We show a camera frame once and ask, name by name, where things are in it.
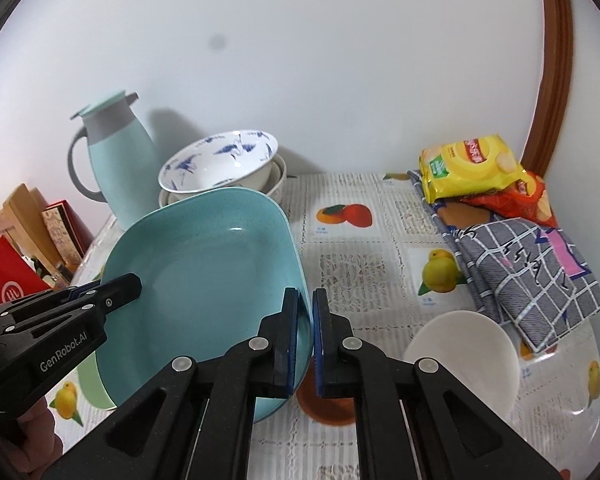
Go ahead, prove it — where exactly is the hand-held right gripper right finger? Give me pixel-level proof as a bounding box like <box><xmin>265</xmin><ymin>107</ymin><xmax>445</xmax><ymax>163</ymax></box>
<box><xmin>312</xmin><ymin>287</ymin><xmax>563</xmax><ymax>480</ymax></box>

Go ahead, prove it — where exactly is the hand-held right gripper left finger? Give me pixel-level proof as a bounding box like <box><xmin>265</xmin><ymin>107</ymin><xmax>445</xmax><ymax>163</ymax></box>
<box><xmin>40</xmin><ymin>287</ymin><xmax>301</xmax><ymax>480</ymax></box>

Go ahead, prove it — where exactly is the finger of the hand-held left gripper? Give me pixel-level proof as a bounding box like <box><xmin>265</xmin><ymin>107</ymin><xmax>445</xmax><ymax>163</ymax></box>
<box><xmin>52</xmin><ymin>281</ymin><xmax>103</xmax><ymax>302</ymax></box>
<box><xmin>0</xmin><ymin>273</ymin><xmax>143</xmax><ymax>357</ymax></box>

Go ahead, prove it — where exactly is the brown terracotta saucer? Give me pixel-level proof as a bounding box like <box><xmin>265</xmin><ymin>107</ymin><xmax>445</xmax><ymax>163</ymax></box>
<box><xmin>295</xmin><ymin>360</ymin><xmax>358</xmax><ymax>425</ymax></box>

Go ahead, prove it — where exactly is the teal square plate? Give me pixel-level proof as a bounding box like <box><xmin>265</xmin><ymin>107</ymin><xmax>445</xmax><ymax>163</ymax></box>
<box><xmin>100</xmin><ymin>187</ymin><xmax>313</xmax><ymax>423</ymax></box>

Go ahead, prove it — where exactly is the person's left hand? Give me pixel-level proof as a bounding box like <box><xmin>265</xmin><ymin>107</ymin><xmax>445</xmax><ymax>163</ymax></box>
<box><xmin>2</xmin><ymin>395</ymin><xmax>57</xmax><ymax>476</ymax></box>

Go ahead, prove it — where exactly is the patterned box with red side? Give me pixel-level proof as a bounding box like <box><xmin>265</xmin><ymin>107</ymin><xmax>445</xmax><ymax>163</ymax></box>
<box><xmin>41</xmin><ymin>200</ymin><xmax>93</xmax><ymax>266</ymax></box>

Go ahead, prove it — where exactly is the light green plate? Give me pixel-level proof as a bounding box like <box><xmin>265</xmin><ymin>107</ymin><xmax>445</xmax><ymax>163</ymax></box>
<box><xmin>76</xmin><ymin>360</ymin><xmax>118</xmax><ymax>411</ymax></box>

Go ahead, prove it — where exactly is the red paper bag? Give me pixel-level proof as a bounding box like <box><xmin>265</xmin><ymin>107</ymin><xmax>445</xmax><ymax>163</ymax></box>
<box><xmin>0</xmin><ymin>237</ymin><xmax>53</xmax><ymax>308</ymax></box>

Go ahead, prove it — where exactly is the wooden board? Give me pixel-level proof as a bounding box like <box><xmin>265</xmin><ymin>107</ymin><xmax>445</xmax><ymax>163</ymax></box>
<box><xmin>0</xmin><ymin>183</ymin><xmax>63</xmax><ymax>271</ymax></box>

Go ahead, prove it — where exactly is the pale blue thermos jug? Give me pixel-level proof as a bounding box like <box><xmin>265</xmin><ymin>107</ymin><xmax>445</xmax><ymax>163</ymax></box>
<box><xmin>69</xmin><ymin>91</ymin><xmax>163</xmax><ymax>231</ymax></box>

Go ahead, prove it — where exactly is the large plain white bowl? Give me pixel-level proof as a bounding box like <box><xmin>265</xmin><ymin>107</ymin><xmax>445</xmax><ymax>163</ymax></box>
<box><xmin>159</xmin><ymin>160</ymin><xmax>287</xmax><ymax>208</ymax></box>

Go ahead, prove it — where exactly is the blue crane pattern bowl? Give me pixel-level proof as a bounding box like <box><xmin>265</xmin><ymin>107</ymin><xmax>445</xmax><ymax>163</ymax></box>
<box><xmin>158</xmin><ymin>130</ymin><xmax>279</xmax><ymax>196</ymax></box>

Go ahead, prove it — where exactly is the white bowl with patterned base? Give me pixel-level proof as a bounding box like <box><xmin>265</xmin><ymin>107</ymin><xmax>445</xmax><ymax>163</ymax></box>
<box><xmin>266</xmin><ymin>156</ymin><xmax>284</xmax><ymax>195</ymax></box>

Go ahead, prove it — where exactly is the grey checked cloth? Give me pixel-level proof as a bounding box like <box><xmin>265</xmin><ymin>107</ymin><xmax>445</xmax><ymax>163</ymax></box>
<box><xmin>445</xmin><ymin>217</ymin><xmax>600</xmax><ymax>353</ymax></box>

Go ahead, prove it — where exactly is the yellow snack packet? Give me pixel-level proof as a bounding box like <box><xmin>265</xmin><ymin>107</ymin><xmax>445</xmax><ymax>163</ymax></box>
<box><xmin>419</xmin><ymin>134</ymin><xmax>526</xmax><ymax>205</ymax></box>

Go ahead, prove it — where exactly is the red snack packet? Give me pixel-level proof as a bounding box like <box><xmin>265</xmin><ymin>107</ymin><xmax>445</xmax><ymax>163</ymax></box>
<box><xmin>460</xmin><ymin>170</ymin><xmax>558</xmax><ymax>228</ymax></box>

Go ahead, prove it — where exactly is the brown wooden door frame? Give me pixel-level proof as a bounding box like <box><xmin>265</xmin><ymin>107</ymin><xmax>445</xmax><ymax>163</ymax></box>
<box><xmin>522</xmin><ymin>0</ymin><xmax>576</xmax><ymax>178</ymax></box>

